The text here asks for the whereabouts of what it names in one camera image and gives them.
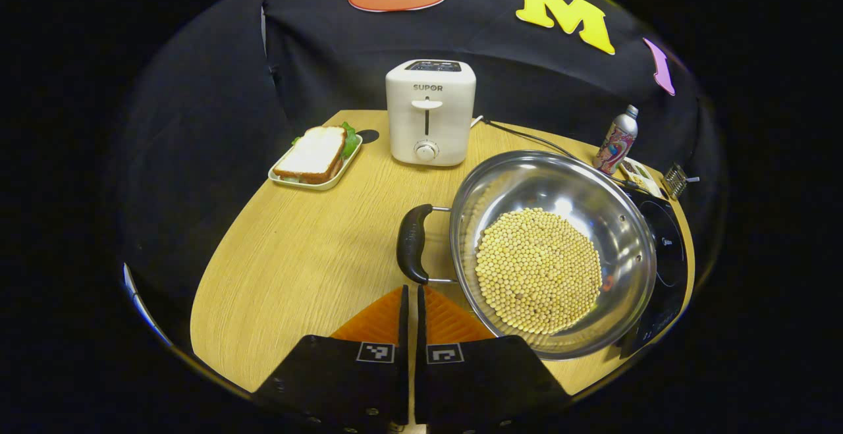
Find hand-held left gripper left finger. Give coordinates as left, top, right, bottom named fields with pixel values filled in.
left=254, top=285, right=410, bottom=431

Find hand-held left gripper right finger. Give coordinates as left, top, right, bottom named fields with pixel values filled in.
left=415, top=285, right=570, bottom=431

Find stainless steel pot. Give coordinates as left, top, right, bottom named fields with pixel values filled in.
left=396, top=151, right=657, bottom=360

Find black induction cooktop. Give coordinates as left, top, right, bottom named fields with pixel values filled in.
left=616, top=184, right=689, bottom=359

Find pile of soybeans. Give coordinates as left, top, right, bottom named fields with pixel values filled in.
left=474, top=208, right=603, bottom=336

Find pale green plate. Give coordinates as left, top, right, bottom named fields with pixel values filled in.
left=268, top=132, right=363, bottom=191

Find toast sandwich with lettuce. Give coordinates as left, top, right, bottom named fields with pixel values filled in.
left=273, top=122, right=360, bottom=184

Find white divided bean tray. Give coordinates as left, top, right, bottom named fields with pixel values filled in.
left=619, top=156, right=666, bottom=199

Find white toaster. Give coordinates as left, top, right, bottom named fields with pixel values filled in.
left=385, top=59, right=477, bottom=167

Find silver bottle with pink label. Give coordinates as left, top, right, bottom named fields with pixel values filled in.
left=593, top=105, right=639, bottom=175

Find black power cable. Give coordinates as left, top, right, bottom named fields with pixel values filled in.
left=471, top=117, right=633, bottom=188

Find wire mesh utensil holder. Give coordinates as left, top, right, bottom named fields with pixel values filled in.
left=662, top=163, right=689, bottom=199

